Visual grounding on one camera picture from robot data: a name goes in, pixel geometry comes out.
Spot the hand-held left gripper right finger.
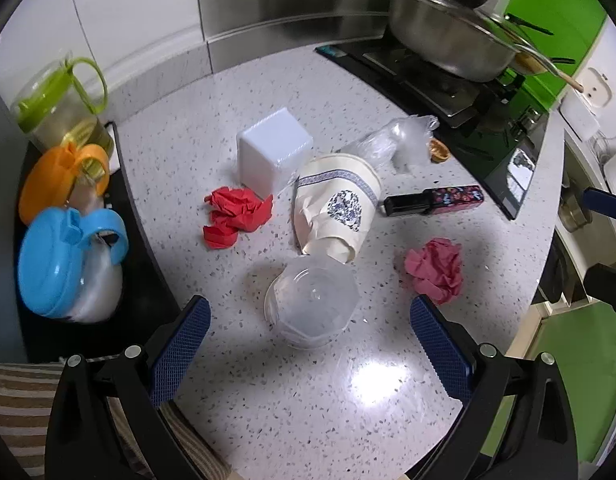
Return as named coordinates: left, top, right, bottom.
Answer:
left=409, top=294, right=581, bottom=480

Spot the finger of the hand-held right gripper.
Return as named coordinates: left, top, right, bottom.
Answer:
left=584, top=263, right=616, bottom=317
left=582, top=186, right=616, bottom=219

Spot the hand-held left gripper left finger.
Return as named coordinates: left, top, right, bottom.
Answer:
left=45, top=295, right=212, bottom=480

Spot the red paper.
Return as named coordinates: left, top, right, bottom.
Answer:
left=203, top=186, right=275, bottom=250

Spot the pink crumpled paper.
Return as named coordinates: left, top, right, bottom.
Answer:
left=404, top=238, right=464, bottom=306

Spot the black storage tray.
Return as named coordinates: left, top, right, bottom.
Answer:
left=15, top=120, right=189, bottom=363

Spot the black gas stove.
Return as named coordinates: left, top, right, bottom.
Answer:
left=315, top=35, right=549, bottom=221

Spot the clear plastic bowl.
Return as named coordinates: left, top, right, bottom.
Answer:
left=264, top=255, right=359, bottom=350

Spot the black floral box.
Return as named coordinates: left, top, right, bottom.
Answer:
left=384, top=185, right=485, bottom=217

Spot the blue lid jar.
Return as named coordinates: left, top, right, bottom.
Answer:
left=17, top=207, right=129, bottom=323

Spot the crushed patterned paper cup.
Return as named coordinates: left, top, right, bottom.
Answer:
left=292, top=152, right=383, bottom=265

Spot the striped cloth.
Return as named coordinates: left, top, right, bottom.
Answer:
left=0, top=360, right=233, bottom=480

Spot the clear plastic bag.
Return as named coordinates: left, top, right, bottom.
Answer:
left=338, top=114, right=440, bottom=173

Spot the orange lid jar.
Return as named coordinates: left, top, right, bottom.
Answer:
left=19, top=142, right=111, bottom=226

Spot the white square plastic container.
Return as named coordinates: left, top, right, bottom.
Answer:
left=236, top=106, right=313, bottom=197

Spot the steel pan with lid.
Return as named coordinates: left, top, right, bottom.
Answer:
left=392, top=0, right=556, bottom=73

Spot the large steel pot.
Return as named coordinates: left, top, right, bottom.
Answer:
left=388, top=0, right=528, bottom=83

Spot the green lid glass jar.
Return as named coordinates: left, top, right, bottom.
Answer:
left=10, top=55, right=114, bottom=153

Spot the white wall socket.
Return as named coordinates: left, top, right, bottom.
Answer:
left=560, top=67, right=613, bottom=141

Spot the wooden handled ladle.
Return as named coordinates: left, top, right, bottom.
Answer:
left=512, top=52, right=586, bottom=93

